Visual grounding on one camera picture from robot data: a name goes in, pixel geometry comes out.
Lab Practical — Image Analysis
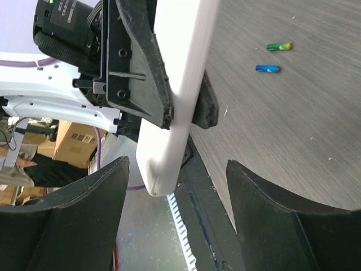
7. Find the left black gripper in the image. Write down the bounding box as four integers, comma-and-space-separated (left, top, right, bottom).
33, 0, 174, 129

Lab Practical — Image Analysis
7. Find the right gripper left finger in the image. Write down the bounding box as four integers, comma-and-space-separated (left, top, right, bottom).
1, 156, 129, 271

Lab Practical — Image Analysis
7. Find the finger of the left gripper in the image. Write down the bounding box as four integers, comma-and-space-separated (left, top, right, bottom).
192, 71, 219, 129

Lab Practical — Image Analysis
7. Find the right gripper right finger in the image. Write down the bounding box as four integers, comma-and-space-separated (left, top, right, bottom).
226, 160, 360, 270

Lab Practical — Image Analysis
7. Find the white remote control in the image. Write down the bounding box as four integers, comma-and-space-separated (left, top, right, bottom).
136, 0, 221, 196

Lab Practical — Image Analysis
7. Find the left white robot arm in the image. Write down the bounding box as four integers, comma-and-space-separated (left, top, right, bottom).
1, 1, 220, 145

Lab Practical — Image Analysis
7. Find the blue battery left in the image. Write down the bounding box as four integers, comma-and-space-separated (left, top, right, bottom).
255, 65, 281, 73

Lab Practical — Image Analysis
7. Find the cardboard box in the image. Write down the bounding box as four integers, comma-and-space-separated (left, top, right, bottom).
53, 120, 98, 168

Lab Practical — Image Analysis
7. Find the green battery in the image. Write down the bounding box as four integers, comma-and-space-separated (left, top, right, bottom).
266, 42, 293, 51

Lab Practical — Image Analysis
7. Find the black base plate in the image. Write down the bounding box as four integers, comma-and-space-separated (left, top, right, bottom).
175, 138, 245, 271

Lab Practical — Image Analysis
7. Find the slotted cable duct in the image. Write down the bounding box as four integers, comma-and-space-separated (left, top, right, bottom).
166, 193, 197, 271

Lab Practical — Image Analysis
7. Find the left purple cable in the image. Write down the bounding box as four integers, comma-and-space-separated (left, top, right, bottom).
0, 56, 146, 191

